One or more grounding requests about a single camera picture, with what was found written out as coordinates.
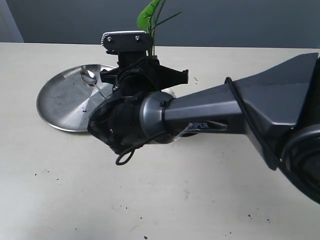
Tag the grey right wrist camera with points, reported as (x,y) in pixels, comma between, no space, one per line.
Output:
(126,41)

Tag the artificial red flower plant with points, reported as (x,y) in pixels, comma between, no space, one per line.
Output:
(148,21)

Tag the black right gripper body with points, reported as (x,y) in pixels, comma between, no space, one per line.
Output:
(138,72)

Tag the white plastic flower pot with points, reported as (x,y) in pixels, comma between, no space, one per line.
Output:
(170,92)

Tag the round stainless steel plate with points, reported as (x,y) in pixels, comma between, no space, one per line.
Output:
(65,102)

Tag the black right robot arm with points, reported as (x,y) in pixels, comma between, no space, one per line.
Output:
(277,109)

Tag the stainless steel spork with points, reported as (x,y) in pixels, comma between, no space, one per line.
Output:
(90,79)

